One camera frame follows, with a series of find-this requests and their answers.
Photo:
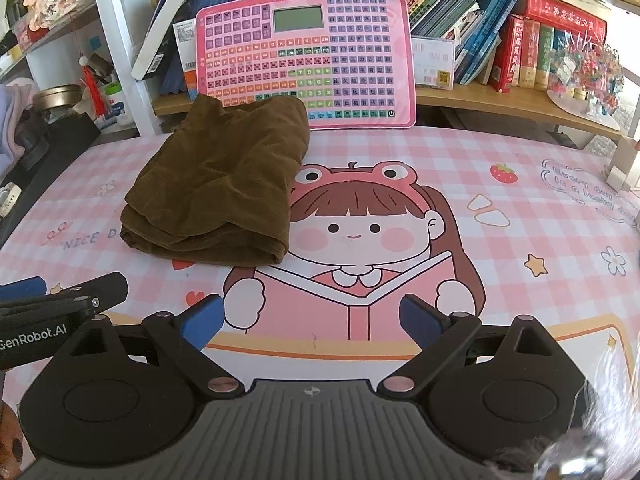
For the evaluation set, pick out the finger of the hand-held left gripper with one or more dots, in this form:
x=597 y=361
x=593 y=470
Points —
x=22 y=288
x=100 y=286

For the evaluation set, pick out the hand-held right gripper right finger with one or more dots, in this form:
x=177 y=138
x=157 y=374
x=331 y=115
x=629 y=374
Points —
x=422 y=322

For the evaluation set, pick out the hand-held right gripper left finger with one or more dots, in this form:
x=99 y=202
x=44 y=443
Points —
x=202 y=321

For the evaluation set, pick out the brown spotted object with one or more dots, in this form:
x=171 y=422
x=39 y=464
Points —
x=7 y=440

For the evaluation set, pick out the pink checked printed desk mat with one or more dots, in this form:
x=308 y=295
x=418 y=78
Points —
x=500 y=240

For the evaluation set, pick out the black side stand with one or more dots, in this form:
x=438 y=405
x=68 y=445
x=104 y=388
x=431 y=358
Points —
x=55 y=155

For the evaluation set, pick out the lilac cloth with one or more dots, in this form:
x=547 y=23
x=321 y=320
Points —
x=12 y=125

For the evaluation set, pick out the white plastic jar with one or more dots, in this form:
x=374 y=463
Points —
x=119 y=107

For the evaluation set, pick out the round metal tin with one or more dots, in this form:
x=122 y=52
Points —
x=57 y=96

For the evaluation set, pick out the red bottle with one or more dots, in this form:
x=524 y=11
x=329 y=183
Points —
x=92 y=85

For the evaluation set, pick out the wooden bookshelf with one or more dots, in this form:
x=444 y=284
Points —
x=500 y=101

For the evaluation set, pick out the white orange booklet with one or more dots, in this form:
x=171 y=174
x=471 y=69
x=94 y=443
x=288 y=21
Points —
x=186 y=60

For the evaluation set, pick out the white printed card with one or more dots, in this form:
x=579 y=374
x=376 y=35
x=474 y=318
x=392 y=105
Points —
x=432 y=62

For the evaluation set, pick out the white-edged leaning book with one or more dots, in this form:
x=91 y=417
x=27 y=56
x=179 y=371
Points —
x=160 y=30

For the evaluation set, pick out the pink toy learning tablet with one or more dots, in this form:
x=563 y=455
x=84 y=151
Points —
x=350 y=60

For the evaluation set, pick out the row of colourful books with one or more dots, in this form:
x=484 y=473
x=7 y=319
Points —
x=480 y=35

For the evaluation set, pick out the candy bouquet on white plate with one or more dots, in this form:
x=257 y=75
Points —
x=585 y=70

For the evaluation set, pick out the thick red dictionary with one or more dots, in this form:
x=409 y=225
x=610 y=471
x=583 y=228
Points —
x=565 y=15

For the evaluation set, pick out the white shelf post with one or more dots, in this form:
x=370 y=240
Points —
x=125 y=35

